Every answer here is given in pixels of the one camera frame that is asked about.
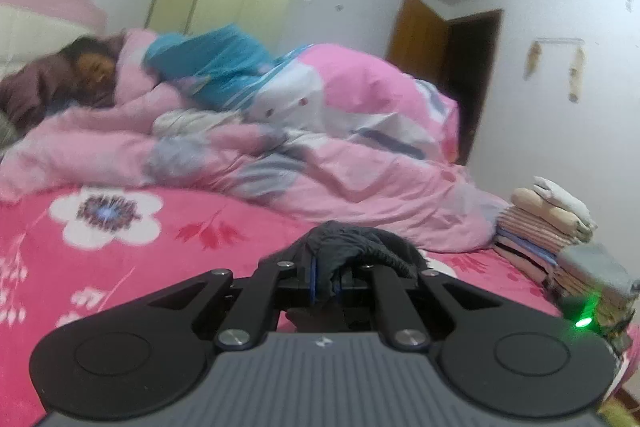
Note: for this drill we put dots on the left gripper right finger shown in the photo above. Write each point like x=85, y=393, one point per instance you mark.
x=374, y=299

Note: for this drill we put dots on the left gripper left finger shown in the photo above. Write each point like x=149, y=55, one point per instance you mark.
x=275, y=286

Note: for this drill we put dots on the dark grey trousers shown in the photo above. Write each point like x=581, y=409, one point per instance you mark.
x=331, y=249

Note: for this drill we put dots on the tan folded cloth stack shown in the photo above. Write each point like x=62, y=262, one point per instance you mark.
x=553, y=287

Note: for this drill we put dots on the grey folded cloth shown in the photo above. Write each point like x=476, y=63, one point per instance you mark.
x=591, y=265

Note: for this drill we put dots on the blue folded cloth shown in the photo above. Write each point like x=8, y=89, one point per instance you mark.
x=522, y=247

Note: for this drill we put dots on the cream white folded cloth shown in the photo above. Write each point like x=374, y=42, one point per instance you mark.
x=556, y=195

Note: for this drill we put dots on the beige folded cloth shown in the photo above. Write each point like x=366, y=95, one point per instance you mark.
x=563, y=220

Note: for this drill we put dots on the pink patterned duvet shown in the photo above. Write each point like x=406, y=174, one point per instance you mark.
x=333, y=134

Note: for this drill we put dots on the pink floral fleece blanket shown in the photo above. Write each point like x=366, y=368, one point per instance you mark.
x=56, y=269

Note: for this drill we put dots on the teal blue pillow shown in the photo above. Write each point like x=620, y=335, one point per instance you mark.
x=220, y=70

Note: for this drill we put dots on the brown wooden door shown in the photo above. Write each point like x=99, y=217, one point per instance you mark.
x=457, y=56

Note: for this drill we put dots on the sleeping person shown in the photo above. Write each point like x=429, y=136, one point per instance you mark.
x=81, y=74

